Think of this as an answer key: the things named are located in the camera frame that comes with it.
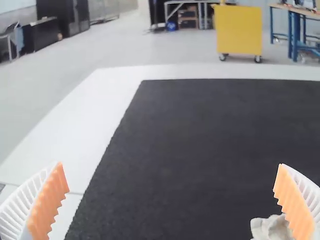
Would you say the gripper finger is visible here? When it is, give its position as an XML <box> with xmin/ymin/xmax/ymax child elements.
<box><xmin>272</xmin><ymin>162</ymin><xmax>320</xmax><ymax>240</ymax></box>
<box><xmin>0</xmin><ymin>161</ymin><xmax>71</xmax><ymax>240</ymax></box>

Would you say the pale towel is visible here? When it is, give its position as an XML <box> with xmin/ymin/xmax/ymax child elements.
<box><xmin>249</xmin><ymin>213</ymin><xmax>294</xmax><ymax>240</ymax></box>

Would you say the black mat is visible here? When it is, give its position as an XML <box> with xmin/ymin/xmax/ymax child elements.
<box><xmin>64</xmin><ymin>78</ymin><xmax>320</xmax><ymax>240</ymax></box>

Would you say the low black cabinet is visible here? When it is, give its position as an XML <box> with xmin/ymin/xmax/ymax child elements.
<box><xmin>21</xmin><ymin>16</ymin><xmax>61</xmax><ymax>54</ymax></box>

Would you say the yellow wheeled cart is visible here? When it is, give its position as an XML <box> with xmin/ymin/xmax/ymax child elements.
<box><xmin>213</xmin><ymin>0</ymin><xmax>264</xmax><ymax>64</ymax></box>

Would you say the tall black cabinet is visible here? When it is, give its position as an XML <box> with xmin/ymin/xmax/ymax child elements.
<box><xmin>36</xmin><ymin>0</ymin><xmax>91</xmax><ymax>37</ymax></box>

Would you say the blue metal frame trolley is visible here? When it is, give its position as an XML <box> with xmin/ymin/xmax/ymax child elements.
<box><xmin>268</xmin><ymin>1</ymin><xmax>320</xmax><ymax>63</ymax></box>

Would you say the metal frame shelf table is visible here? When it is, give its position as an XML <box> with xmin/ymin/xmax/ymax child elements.
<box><xmin>163</xmin><ymin>0</ymin><xmax>216</xmax><ymax>31</ymax></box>

